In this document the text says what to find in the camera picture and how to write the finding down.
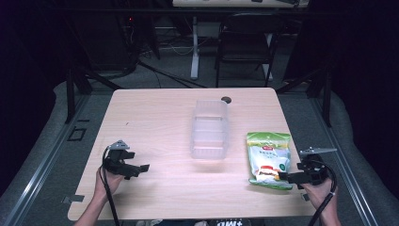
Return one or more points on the person's right hand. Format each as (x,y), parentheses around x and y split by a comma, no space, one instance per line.
(320,193)

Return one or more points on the green and white snack bag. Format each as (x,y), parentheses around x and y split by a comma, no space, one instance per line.
(269,157)

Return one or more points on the grey tape strip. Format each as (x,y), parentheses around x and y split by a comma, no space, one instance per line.
(74,198)

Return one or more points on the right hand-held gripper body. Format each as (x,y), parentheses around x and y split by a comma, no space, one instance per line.
(313,172)

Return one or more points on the person's left hand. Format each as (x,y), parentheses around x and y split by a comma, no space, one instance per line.
(108,183)

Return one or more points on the clear plastic storage box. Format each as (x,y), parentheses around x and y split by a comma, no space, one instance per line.
(209,132)

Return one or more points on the metal floor rail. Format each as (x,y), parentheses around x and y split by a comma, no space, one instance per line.
(345,163)
(40,163)

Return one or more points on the black chair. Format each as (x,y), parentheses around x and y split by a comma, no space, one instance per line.
(244,44)

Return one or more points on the white desk leg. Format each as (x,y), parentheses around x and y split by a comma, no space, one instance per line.
(195,47)

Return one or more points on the dark round table grommet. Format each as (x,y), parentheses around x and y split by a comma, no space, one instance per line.
(226,100)

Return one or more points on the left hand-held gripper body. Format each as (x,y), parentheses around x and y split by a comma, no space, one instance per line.
(115,163)

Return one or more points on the black metal stand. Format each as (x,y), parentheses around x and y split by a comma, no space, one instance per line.
(323,91)
(75,84)

